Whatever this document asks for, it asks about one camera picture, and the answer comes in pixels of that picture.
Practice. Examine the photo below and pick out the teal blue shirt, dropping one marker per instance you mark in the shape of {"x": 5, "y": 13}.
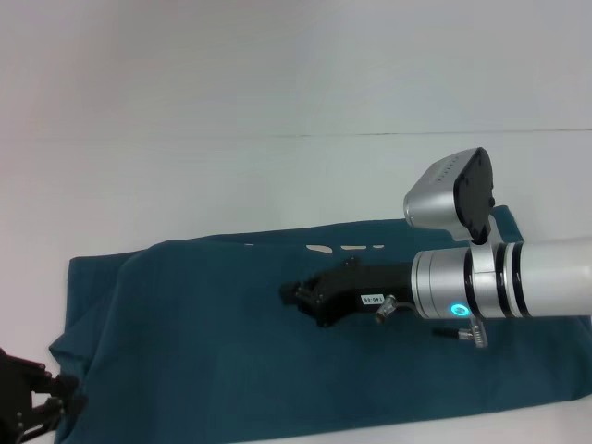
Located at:
{"x": 231, "y": 324}

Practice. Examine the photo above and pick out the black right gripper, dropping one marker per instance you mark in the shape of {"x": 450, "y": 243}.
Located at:
{"x": 365, "y": 287}

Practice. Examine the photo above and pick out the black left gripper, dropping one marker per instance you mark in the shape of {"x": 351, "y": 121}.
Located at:
{"x": 14, "y": 388}

